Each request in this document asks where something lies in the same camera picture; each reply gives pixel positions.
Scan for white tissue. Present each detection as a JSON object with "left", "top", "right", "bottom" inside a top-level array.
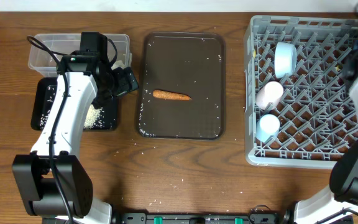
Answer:
[{"left": 111, "top": 60, "right": 126, "bottom": 70}]

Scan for orange carrot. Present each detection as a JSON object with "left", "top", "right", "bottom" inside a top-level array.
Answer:
[{"left": 152, "top": 90, "right": 191, "bottom": 101}]

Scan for white rice grains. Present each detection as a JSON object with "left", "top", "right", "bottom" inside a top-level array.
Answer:
[{"left": 35, "top": 85, "right": 104, "bottom": 130}]

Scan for pink plastic cup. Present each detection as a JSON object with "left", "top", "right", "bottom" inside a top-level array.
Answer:
[{"left": 255, "top": 81, "right": 284, "bottom": 110}]

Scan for light blue plastic cup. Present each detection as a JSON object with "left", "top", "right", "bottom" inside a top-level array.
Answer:
[{"left": 255, "top": 114, "right": 280, "bottom": 142}]

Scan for light blue bowl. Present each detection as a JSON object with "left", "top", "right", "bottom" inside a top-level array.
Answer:
[{"left": 274, "top": 42, "right": 296, "bottom": 78}]

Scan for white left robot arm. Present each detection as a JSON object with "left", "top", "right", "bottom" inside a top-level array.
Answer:
[{"left": 12, "top": 53, "right": 139, "bottom": 223}]

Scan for grey dishwasher rack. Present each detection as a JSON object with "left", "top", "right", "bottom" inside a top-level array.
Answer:
[{"left": 244, "top": 15, "right": 358, "bottom": 169}]

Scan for dark brown serving tray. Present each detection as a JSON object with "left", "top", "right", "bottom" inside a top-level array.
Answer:
[{"left": 135, "top": 32, "right": 226, "bottom": 141}]

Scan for black tray bin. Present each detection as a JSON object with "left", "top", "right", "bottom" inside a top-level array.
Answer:
[{"left": 30, "top": 78, "right": 119, "bottom": 130}]

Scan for clear plastic bin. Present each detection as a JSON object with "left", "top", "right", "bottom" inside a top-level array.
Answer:
[{"left": 27, "top": 33, "right": 132, "bottom": 78}]

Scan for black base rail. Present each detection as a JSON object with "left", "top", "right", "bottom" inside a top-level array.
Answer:
[{"left": 41, "top": 204, "right": 354, "bottom": 224}]

